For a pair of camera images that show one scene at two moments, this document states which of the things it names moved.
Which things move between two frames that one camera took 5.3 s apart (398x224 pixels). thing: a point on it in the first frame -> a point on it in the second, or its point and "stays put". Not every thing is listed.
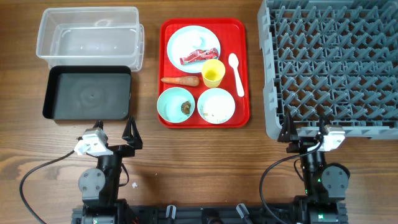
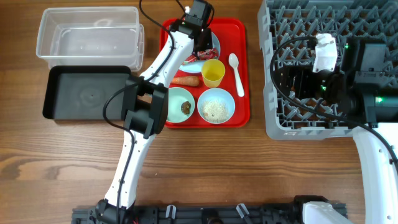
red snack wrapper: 200,55 stays put
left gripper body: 122,151 -> 208,40
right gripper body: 301,145 -> 324,84
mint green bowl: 169,104 stays put
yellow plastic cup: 212,71 stays put
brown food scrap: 185,107 stays put
